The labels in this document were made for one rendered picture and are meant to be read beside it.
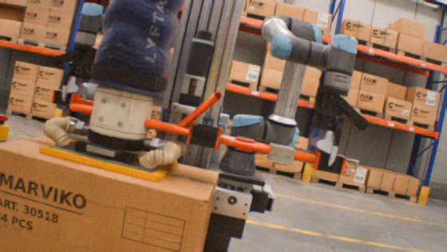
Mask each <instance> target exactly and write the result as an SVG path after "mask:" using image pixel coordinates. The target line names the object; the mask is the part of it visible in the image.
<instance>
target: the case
mask: <svg viewBox="0 0 447 252"><path fill-rule="evenodd" d="M49 144H55V142H54V140H51V139H50V138H49V137H47V136H42V137H37V138H33V137H32V138H27V139H23V140H14V141H10V142H5V143H0V252H203V249H204V243H205V239H206V235H207V232H208V225H209V223H208V221H209V218H210V214H211V209H212V202H213V199H214V194H215V190H216V184H217V179H218V175H219V172H217V171H210V170H206V169H203V168H198V167H192V166H188V165H184V164H180V163H178V166H177V167H176V168H175V169H174V170H172V171H169V170H165V171H166V172H167V173H166V176H165V177H164V178H163V179H162V180H161V181H160V182H159V183H154V182H150V181H146V180H145V179H139V178H136V177H132V176H129V175H122V174H118V173H114V172H111V171H105V170H101V169H100V168H98V167H91V166H88V165H84V164H81V163H74V162H71V161H68V160H64V159H58V158H56V157H52V156H46V155H43V154H40V153H39V148H40V147H41V146H45V145H49Z"/></svg>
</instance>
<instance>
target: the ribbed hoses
mask: <svg viewBox="0 0 447 252"><path fill-rule="evenodd" d="M70 118H71V119H75V120H78V119H77V118H74V117H66V118H60V117H59V118H54V119H51V120H48V121H46V122H45V123H44V127H43V132H44V134H45V135H46V136H47V137H49V138H50V139H51V140H54V142H55V144H57V146H59V147H62V146H63V145H65V144H67V143H69V142H71V141H69V139H68V136H67V135H66V133H65V132H68V131H69V132H71V129H70V124H72V123H71V122H72V121H71V120H70ZM78 121H79V120H78ZM164 143H165V141H164ZM162 146H164V147H163V150H162V151H161V149H160V150H159V151H157V150H155V151H150V152H149V153H147V155H144V156H143V157H141V158H140V164H141V166H142V167H143V168H147V169H153V168H154V167H156V166H157V165H161V164H163V165H165V164H167V165H169V164H170V163H173V162H175V161H176V160H177V159H178V158H179V156H183V155H185V154H186V152H187V146H185V145H184V144H183V143H181V142H173V141H171V140H169V141H168V142H166V143H165V145H163V144H162Z"/></svg>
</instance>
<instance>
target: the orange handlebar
mask: <svg viewBox="0 0 447 252"><path fill-rule="evenodd" d="M93 104H94V101H90V100H84V99H81V98H77V99H76V104H71V106H70V108H71V110H72V111H74V112H79V113H86V114H89V115H92V111H93ZM144 126H145V127H146V128H152V129H156V130H161V131H164V132H171V133H175V134H179V135H182V136H188V135H189V131H190V128H189V127H186V128H182V127H179V126H176V124H170V123H165V122H161V121H158V120H151V119H150V120H145V121H144ZM219 144H224V145H228V146H232V147H234V149H238V150H242V151H246V152H252V151H254V152H262V153H266V154H269V153H270V151H271V147H270V145H268V144H261V143H257V142H254V140H251V138H249V139H245V137H242V136H237V137H234V136H226V135H222V134H221V136H220V140H219ZM294 157H295V158H294V159H295V160H299V161H303V162H307V163H309V162H310V163H314V161H315V156H314V155H313V154H312V153H309V152H298V151H296V152H295V155H294Z"/></svg>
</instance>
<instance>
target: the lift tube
mask: <svg viewBox="0 0 447 252"><path fill-rule="evenodd" d="M109 2H110V5H109V6H108V9H107V10H106V12H105V16H104V17H103V22H102V30H103V34H102V36H103V38H102V39H101V42H100V45H99V46H98V48H97V52H96V56H95V61H94V64H99V65H101V64H103V65H110V66H114V67H118V68H121V69H131V70H135V71H138V72H142V73H148V74H152V75H155V76H158V77H160V76H162V77H167V75H168V71H169V68H170V63H171V50H170V46H171V42H172V40H173V38H174V37H175V36H176V35H177V32H178V29H179V25H178V20H177V14H178V12H179V10H180V9H181V7H182V5H183V4H184V0H109ZM89 83H92V84H95V85H101V86H105V87H109V88H111V87H112V88H116V89H123V90H126V91H130V92H135V93H142V94H146V95H150V96H158V97H163V93H162V92H158V91H155V90H151V89H143V88H139V87H136V86H131V85H125V84H122V83H117V82H114V83H113V82H111V81H103V80H100V79H97V78H93V77H92V78H91V80H90V81H89Z"/></svg>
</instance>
